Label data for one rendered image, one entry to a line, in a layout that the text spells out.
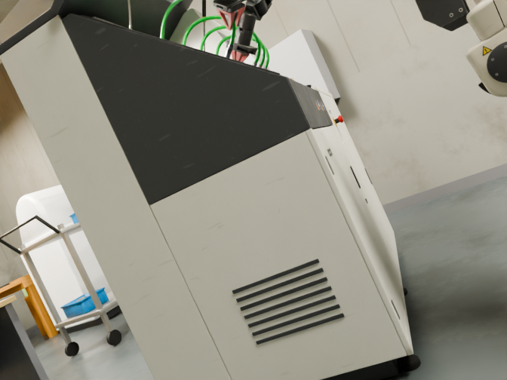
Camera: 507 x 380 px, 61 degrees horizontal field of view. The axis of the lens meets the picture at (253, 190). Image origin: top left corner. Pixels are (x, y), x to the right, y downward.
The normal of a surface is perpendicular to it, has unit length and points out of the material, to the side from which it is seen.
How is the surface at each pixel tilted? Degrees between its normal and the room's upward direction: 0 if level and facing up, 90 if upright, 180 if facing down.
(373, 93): 90
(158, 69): 90
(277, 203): 90
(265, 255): 90
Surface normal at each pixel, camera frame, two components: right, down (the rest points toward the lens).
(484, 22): -0.48, 0.26
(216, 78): -0.27, 0.16
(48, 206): 0.68, -0.49
